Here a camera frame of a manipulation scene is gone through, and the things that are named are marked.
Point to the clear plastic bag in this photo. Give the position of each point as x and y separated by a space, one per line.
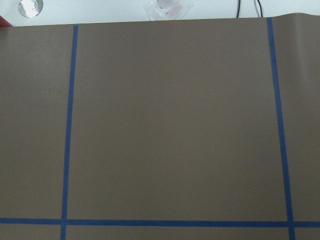
158 10

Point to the red cylinder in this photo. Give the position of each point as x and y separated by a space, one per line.
4 23

